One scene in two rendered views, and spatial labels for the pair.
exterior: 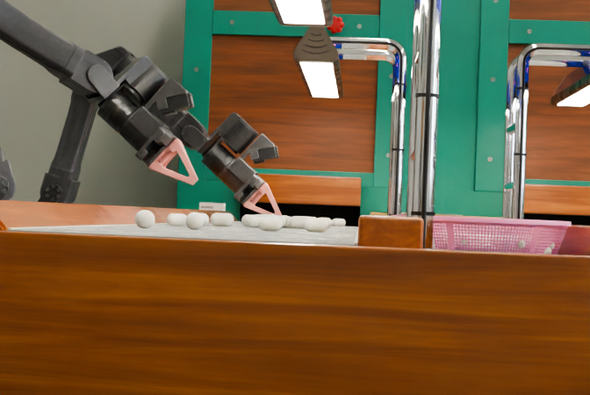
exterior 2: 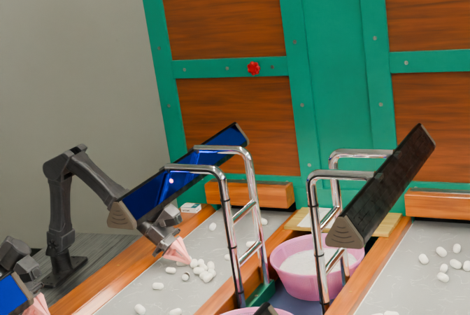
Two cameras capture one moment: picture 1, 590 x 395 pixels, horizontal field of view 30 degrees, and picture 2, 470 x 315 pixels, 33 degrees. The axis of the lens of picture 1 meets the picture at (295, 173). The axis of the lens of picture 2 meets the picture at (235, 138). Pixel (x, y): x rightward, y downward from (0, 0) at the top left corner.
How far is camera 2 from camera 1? 1.54 m
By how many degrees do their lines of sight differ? 32
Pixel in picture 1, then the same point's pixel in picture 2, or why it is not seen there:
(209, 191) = (194, 190)
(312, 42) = (115, 216)
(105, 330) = not seen: outside the picture
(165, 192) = not seen: hidden behind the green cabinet
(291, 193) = (240, 199)
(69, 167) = (58, 228)
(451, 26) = (343, 61)
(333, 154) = (271, 163)
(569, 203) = (445, 210)
